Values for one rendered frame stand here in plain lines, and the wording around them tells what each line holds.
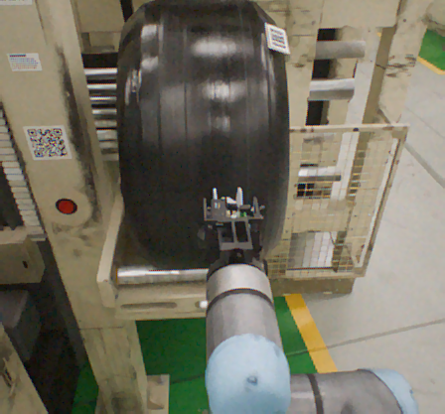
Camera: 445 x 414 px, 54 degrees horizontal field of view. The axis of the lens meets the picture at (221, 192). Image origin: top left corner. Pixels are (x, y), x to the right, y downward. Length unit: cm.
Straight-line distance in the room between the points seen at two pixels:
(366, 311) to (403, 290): 24
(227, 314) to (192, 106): 35
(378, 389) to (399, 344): 159
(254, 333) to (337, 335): 165
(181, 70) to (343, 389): 49
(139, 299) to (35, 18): 61
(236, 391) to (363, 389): 17
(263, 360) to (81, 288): 83
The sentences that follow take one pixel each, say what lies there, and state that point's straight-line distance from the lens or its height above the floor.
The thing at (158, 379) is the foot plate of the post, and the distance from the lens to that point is 189.
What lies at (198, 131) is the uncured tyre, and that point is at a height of 132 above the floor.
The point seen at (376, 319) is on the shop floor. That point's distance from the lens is 216.
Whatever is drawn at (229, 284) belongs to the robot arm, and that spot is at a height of 130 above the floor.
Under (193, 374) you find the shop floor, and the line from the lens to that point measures 191.
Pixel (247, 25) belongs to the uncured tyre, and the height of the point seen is 143.
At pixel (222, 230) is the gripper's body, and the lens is 55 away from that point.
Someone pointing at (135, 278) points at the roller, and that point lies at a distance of 102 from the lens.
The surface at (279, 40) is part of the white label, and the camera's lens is 78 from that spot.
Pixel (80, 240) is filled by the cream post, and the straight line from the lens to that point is 106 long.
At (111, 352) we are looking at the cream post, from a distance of 141.
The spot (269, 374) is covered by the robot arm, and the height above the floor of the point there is 131.
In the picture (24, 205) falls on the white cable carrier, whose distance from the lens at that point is 104.
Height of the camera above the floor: 166
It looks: 38 degrees down
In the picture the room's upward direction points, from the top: straight up
